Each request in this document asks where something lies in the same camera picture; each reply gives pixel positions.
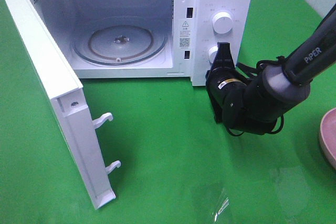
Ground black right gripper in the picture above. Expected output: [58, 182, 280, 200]
[206, 42, 248, 124]

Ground pink round plate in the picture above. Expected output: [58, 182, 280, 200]
[319, 108, 335, 169]

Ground white microwave door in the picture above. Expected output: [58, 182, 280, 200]
[5, 0, 121, 209]

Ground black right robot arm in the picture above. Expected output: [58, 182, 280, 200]
[206, 7, 335, 136]

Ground lower white microwave knob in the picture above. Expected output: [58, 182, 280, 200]
[208, 46, 218, 64]

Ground white microwave knob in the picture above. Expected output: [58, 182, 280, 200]
[212, 11, 233, 34]
[208, 46, 218, 64]

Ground upper white microwave knob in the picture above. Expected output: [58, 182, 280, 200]
[212, 11, 233, 34]

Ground glass microwave turntable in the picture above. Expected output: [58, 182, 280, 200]
[73, 16, 172, 66]

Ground white microwave oven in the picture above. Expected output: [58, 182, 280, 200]
[7, 0, 254, 87]

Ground clear tape patch right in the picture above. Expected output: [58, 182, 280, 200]
[269, 166, 311, 215]

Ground clear tape patch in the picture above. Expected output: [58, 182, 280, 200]
[188, 182, 232, 222]
[269, 166, 311, 215]

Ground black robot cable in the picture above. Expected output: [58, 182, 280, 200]
[225, 56, 287, 137]

